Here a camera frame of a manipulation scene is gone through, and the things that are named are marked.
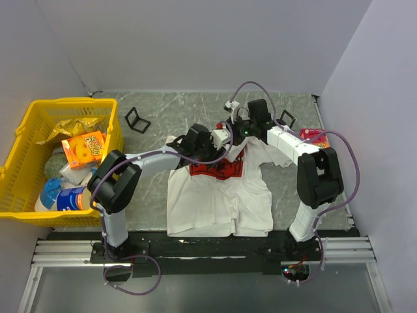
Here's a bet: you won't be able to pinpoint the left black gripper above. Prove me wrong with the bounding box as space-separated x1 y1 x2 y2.
194 132 226 169

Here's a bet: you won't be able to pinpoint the white Coca-Cola t-shirt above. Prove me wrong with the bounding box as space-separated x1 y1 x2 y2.
166 137 292 237

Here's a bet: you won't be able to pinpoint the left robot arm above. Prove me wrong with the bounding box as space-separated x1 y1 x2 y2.
87 121 234 262

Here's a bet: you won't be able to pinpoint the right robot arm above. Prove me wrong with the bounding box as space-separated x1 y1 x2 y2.
223 99 344 260

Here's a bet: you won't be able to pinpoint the black folding mirror right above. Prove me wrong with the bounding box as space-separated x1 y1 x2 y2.
278 110 296 129

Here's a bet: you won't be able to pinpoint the black folding mirror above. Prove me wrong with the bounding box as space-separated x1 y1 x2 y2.
124 107 151 134
278 110 296 129

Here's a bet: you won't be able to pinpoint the pink orange sponge box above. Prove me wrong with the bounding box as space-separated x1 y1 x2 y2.
299 128 330 149

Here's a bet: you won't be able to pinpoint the black folding mirror left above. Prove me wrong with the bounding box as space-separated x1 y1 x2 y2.
124 107 151 134

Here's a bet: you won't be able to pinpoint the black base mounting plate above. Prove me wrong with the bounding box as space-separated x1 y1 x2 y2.
89 226 361 278

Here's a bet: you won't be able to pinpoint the orange Scrub Daddy box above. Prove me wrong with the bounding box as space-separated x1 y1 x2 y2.
61 131 106 169

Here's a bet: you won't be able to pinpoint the blue white canister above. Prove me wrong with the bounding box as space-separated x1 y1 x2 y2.
56 186 91 211

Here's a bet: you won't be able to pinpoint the gold snack bag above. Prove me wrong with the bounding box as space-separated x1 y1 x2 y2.
36 117 106 145

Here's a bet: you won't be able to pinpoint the green scrub sponge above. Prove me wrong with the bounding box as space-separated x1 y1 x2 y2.
44 153 68 179

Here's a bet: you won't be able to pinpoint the blue lid white container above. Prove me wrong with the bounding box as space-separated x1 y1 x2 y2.
35 178 63 213

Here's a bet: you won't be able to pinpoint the yellow plastic basket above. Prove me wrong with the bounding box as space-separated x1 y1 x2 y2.
1 97 124 228

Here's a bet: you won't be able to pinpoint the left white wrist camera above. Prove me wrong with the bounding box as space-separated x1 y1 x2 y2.
211 128 231 149

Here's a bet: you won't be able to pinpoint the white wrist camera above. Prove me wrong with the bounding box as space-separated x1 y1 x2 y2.
211 128 231 149
223 100 240 114

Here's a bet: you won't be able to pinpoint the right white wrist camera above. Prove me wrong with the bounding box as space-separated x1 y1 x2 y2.
223 100 240 114

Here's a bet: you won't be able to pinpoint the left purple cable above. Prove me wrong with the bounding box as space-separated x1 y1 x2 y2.
88 122 234 297

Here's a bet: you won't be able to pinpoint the aluminium rail frame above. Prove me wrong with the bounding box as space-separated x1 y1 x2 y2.
18 237 108 313

